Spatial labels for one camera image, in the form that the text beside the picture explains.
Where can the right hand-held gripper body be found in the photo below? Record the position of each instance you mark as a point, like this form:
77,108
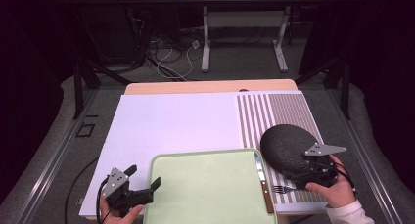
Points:
323,171

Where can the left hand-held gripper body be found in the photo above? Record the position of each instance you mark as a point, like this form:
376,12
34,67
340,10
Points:
114,184

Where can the black textured plate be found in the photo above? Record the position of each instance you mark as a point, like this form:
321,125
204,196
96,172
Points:
282,145

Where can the light green tray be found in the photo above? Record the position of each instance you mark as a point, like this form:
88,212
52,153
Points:
202,188

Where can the person's right hand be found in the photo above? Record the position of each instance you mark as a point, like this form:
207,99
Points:
339,193

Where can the person's left hand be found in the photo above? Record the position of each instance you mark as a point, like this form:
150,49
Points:
125,217

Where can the white board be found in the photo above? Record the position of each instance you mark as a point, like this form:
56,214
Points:
169,126

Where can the striped placemat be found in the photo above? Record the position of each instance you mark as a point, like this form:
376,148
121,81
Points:
257,113

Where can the black metal stand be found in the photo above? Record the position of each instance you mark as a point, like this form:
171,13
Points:
78,87
345,87

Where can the wooden table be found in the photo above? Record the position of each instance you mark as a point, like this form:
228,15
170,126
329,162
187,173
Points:
208,86

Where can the desk with white legs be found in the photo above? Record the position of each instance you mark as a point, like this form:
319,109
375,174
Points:
244,20

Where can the black horizontal bar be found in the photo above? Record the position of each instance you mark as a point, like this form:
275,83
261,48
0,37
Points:
163,1

